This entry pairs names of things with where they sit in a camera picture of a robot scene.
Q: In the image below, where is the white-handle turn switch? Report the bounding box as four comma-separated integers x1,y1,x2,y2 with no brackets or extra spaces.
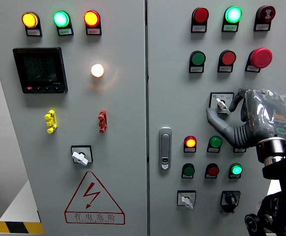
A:
208,91,235,116
177,190,196,210
70,145,94,167

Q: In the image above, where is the large red stop button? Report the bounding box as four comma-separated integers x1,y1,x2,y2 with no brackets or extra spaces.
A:
244,47,273,73

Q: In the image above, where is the small lit green lamp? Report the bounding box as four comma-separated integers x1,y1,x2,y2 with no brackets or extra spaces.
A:
228,163,243,179

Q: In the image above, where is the white cabinet base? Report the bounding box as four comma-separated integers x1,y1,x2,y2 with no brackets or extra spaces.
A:
0,179,45,235
266,178,283,197

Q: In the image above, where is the small red push button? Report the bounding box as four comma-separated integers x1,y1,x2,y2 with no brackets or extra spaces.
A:
204,163,220,179

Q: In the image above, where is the small lit red lamp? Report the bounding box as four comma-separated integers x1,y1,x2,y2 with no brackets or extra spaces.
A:
183,135,197,153

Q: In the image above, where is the grey cabinet door with lock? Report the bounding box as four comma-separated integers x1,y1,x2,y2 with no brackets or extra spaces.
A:
146,0,286,236

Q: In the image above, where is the small green push button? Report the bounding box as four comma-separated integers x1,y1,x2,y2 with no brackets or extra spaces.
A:
181,163,195,179

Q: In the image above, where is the red buzzer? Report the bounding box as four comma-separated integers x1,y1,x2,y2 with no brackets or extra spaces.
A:
253,5,276,32

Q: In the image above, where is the silver door lock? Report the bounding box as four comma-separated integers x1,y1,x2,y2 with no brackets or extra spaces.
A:
159,127,172,171

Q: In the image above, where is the green round lamp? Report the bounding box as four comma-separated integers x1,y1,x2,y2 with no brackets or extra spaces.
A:
53,10,74,37
221,6,243,32

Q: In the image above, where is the grey cabinet door with display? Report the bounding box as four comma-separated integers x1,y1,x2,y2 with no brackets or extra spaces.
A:
0,0,148,236

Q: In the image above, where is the white round lamp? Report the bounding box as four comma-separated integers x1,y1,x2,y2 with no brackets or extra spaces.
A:
91,63,105,78

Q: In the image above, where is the red warning triangle sign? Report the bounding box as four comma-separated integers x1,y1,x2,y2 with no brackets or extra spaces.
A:
64,171,126,225

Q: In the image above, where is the lit red round lamp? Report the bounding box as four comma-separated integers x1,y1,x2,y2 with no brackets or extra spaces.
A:
83,10,102,36

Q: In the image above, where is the black display meter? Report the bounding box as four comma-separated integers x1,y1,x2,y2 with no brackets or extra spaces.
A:
12,47,68,94

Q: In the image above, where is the yellow round lamp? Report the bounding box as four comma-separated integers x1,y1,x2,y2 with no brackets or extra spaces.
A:
21,11,43,37

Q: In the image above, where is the black and yellow striped tape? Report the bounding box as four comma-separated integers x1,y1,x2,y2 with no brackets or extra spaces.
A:
0,221,45,235

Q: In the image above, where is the black-handle turn switch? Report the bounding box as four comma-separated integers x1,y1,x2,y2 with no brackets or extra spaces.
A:
219,190,241,214

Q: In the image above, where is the small red handle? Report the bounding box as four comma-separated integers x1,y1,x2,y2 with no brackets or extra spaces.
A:
97,109,108,134

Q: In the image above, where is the small yellow handle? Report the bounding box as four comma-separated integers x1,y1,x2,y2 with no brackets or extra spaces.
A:
44,109,58,134

